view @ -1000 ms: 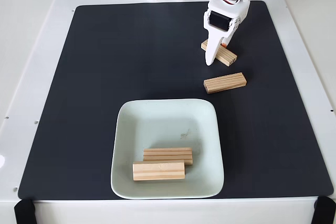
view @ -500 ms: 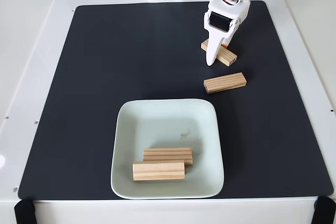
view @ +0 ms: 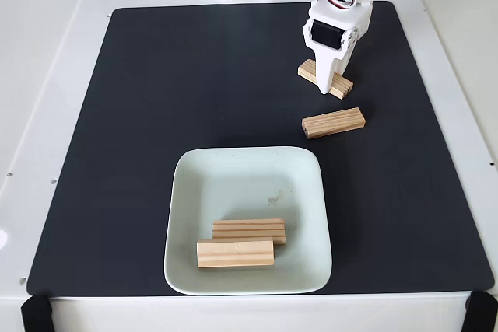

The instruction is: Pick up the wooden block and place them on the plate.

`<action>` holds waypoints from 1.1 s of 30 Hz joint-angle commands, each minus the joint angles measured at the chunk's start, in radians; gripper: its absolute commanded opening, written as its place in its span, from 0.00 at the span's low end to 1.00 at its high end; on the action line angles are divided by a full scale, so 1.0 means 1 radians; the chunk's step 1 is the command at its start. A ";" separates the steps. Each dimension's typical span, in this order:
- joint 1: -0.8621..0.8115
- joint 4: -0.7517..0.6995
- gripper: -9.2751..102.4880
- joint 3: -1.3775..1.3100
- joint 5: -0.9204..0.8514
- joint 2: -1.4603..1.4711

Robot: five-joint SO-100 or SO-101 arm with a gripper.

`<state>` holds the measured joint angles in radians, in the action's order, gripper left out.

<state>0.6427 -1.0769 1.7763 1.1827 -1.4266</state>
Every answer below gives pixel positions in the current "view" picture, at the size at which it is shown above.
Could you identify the grooved wooden block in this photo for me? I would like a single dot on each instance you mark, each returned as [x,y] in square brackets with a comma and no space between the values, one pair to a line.
[308,69]
[235,253]
[334,123]
[249,228]

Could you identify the pale green square plate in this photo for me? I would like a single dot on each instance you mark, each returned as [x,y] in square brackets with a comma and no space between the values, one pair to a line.
[194,200]

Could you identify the black table mat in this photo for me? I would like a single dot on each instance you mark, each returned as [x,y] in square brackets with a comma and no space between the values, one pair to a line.
[116,153]

